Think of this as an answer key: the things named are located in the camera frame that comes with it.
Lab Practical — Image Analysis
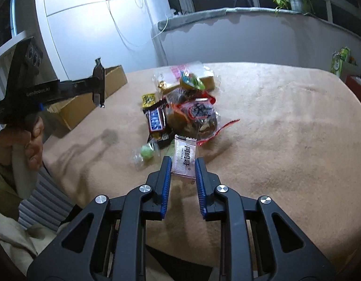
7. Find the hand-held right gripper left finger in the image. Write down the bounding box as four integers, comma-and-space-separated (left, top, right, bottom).
28, 156, 173, 281

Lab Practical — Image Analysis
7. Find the brown cardboard box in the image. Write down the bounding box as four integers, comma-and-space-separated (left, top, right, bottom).
47, 65, 128, 131

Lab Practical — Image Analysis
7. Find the green printed box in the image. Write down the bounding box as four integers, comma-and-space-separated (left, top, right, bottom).
331, 46, 352, 75

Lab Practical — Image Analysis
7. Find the person's left forearm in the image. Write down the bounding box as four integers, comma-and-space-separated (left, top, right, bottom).
0, 140, 23, 220

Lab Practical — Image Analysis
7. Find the beige blanket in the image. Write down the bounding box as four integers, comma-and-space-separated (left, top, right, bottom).
41, 62, 361, 273

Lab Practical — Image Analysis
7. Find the yellow candy packet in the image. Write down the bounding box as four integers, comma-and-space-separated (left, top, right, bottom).
140, 93, 157, 109

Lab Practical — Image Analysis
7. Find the beige cloth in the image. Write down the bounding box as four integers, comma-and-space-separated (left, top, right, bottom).
0, 211, 70, 259

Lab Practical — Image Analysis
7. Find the yellow egg snack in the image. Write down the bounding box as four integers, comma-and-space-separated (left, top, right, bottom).
179, 71, 206, 91

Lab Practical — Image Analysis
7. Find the green candy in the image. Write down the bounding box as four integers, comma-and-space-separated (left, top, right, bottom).
131, 140, 161, 169

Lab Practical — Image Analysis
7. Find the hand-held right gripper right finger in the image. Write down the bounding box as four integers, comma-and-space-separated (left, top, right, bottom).
195, 157, 337, 281

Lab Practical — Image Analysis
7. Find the clear packet with pink print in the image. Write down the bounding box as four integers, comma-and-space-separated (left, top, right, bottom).
153, 61, 204, 85

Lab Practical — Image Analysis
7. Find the red-trimmed clear snack bag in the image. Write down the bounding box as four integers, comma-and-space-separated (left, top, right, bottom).
164, 87, 241, 147

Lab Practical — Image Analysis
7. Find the white wardrobe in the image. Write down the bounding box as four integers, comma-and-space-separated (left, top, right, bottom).
34, 0, 166, 77

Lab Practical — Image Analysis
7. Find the person's left hand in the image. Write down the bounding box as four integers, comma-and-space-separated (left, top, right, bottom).
0, 114, 45, 168

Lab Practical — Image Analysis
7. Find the white and pink sachet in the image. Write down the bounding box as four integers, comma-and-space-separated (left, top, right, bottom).
171, 135, 198, 181

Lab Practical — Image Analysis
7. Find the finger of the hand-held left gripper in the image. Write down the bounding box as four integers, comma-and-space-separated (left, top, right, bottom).
60, 58, 106, 109

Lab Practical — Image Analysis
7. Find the brown chocolate bar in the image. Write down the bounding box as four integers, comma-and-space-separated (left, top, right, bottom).
142, 100, 170, 141

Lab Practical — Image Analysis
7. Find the dark red box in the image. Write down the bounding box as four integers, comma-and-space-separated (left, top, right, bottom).
344, 74, 361, 115

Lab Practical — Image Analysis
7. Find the tan pastry packet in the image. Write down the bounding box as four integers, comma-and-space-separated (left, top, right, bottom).
164, 68, 221, 95

